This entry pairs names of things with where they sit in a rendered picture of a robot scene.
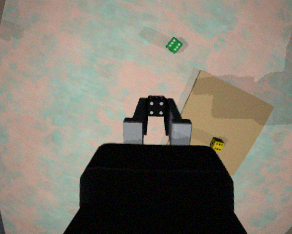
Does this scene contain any dark green die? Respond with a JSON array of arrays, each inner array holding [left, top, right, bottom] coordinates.
[[166, 37, 183, 54]]

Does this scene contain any black die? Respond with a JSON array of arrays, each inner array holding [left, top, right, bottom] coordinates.
[[147, 96, 166, 117]]

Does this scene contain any yellow die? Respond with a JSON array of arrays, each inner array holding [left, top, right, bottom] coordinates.
[[210, 137, 225, 152]]

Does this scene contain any tan flat mat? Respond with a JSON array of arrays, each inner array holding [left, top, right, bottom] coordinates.
[[180, 70, 274, 176]]

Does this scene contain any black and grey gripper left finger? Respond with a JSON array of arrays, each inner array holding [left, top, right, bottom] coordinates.
[[123, 98, 148, 144]]

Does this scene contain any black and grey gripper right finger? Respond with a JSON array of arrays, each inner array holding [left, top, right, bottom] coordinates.
[[164, 98, 192, 145]]

